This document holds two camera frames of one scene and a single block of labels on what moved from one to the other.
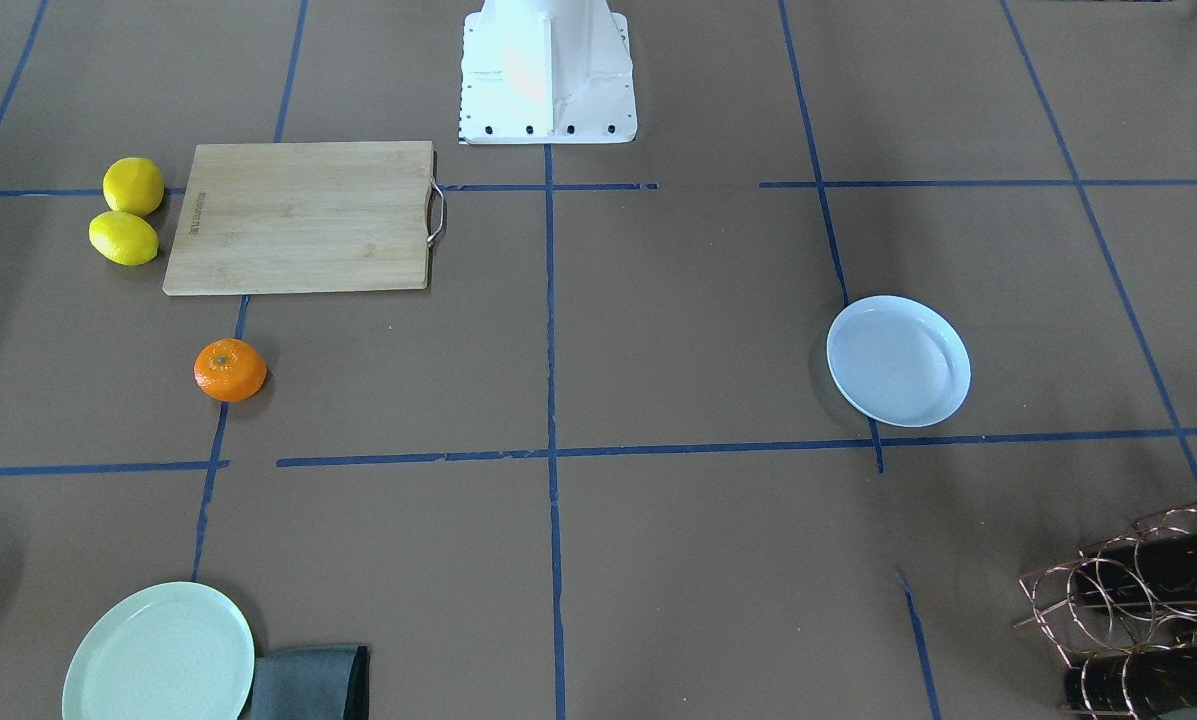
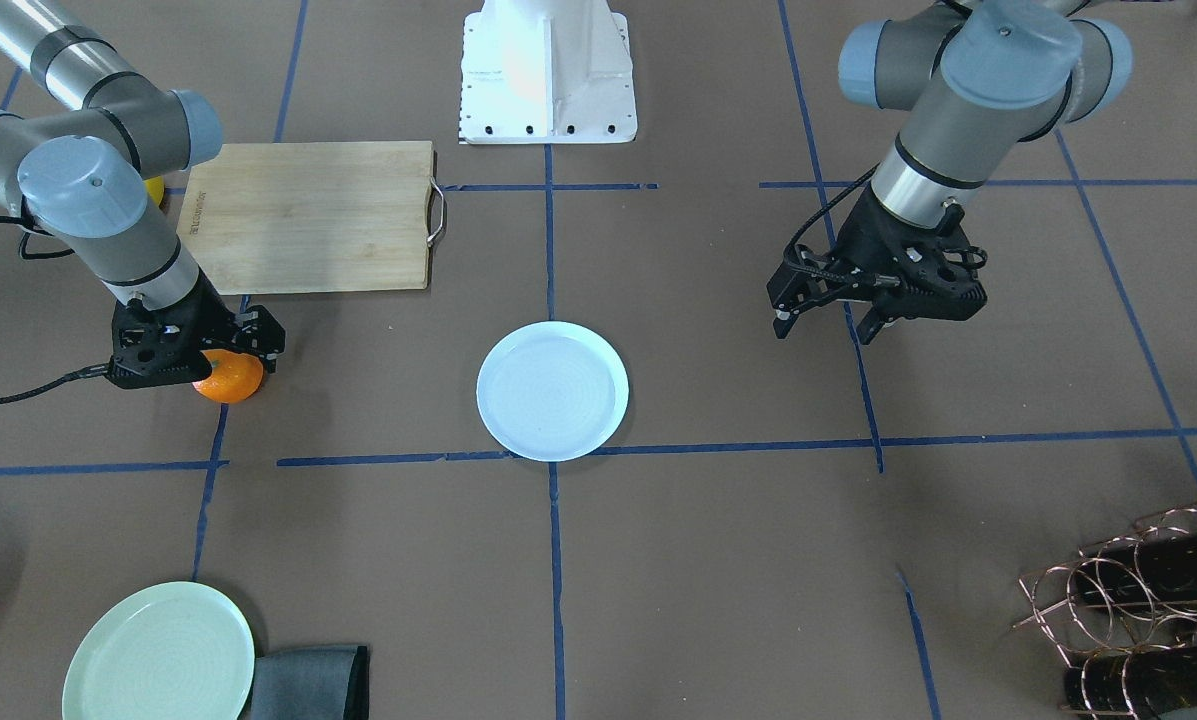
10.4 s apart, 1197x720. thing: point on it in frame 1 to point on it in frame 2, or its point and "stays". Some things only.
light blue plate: x=896 y=361 to x=553 y=391
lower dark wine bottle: x=1151 y=681 stays
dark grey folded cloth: x=313 y=683 stays
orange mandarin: x=228 y=370 stays
